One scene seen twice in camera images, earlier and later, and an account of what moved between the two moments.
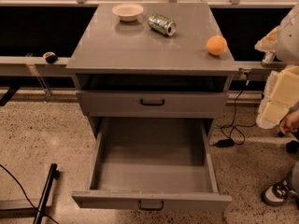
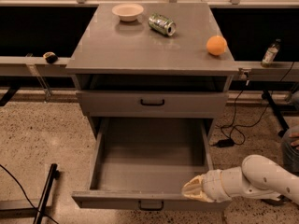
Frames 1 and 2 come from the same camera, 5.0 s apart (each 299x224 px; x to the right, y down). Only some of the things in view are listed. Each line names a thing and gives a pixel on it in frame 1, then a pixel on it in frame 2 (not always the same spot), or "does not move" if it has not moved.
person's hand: [290, 122] -> [294, 135]
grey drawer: [152, 163] does not move
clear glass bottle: [268, 57] does not move
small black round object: [50, 57] does not move
